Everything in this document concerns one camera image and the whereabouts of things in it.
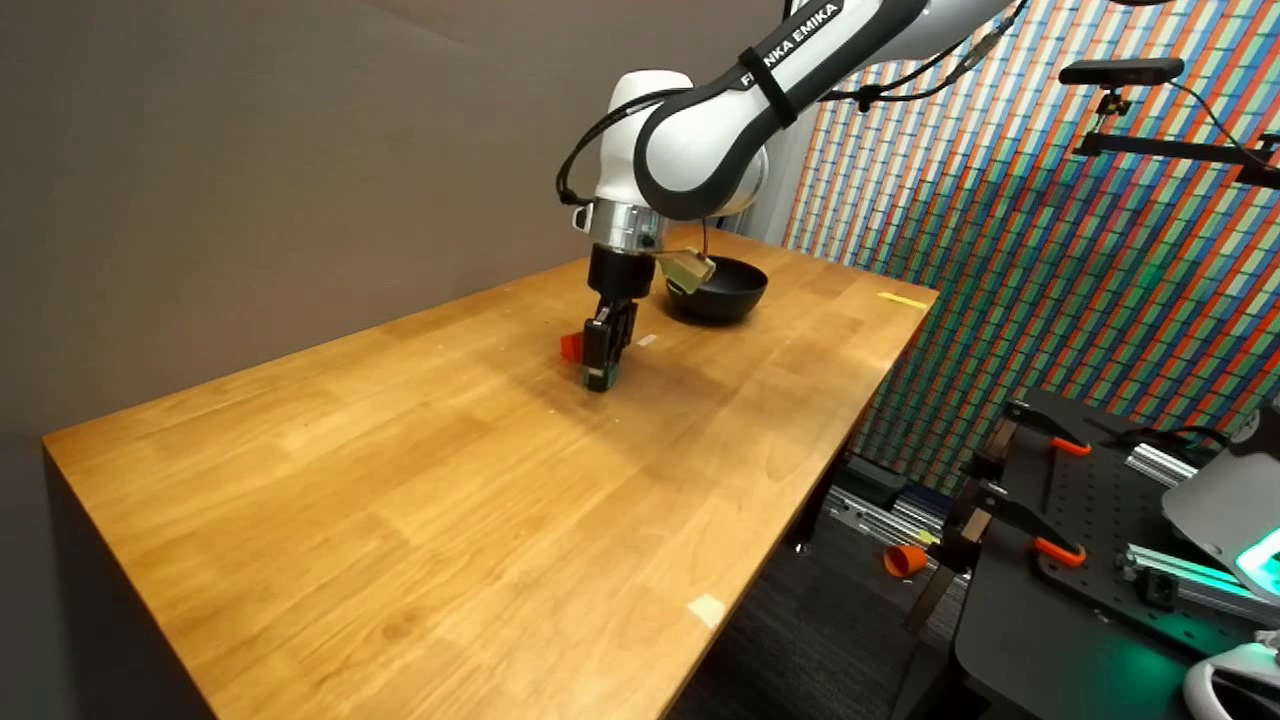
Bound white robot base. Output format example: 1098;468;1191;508
1157;449;1280;604

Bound aluminium extrusion rail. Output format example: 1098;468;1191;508
1117;535;1280;626
1121;439;1204;487

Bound orange clamp knob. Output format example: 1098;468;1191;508
879;535;939;582

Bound black clamp orange handle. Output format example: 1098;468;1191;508
957;479;1091;576
994;394;1101;468

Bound black bar-shaped camera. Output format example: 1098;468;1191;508
1056;57;1189;92

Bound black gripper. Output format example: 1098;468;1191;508
582;242;659;394

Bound white tape patch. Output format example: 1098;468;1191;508
685;592;733;636

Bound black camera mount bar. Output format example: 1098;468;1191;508
1070;79;1280;192

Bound multicolour checkered backdrop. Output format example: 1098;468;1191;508
729;0;1280;497

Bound white teal handle device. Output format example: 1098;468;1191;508
1182;636;1280;720

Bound black bowl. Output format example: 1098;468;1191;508
659;251;772;327

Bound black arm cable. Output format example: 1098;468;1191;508
552;85;653;212

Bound black perforated breadboard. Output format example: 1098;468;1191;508
950;388;1280;720

